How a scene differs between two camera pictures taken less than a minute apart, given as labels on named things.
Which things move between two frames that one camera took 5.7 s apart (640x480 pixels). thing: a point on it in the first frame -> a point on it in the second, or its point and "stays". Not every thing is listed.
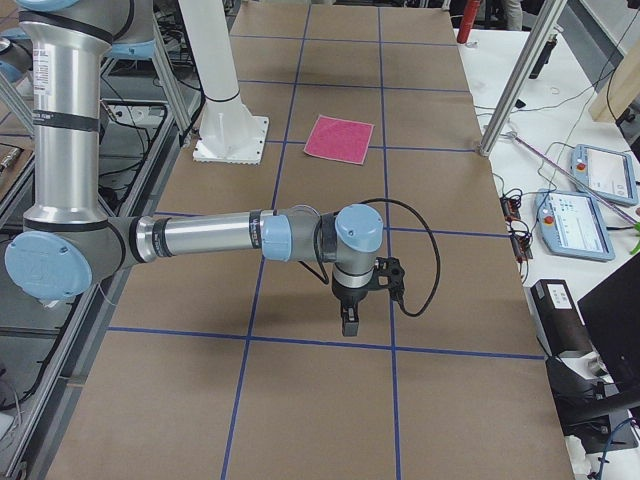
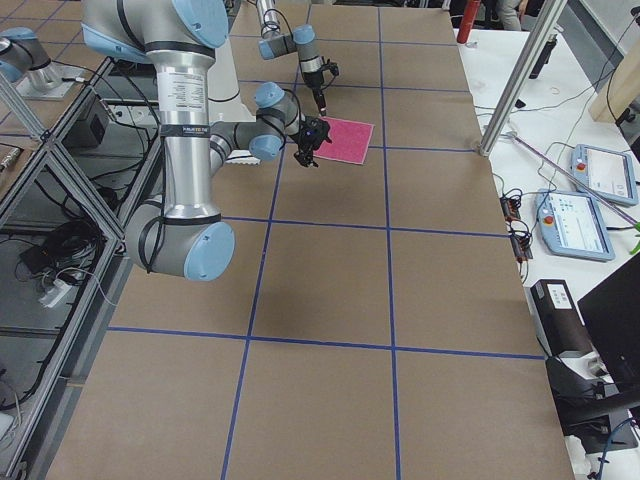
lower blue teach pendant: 572,225 stays
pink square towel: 339,139 stays
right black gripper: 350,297 -> 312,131
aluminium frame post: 546,20 stays
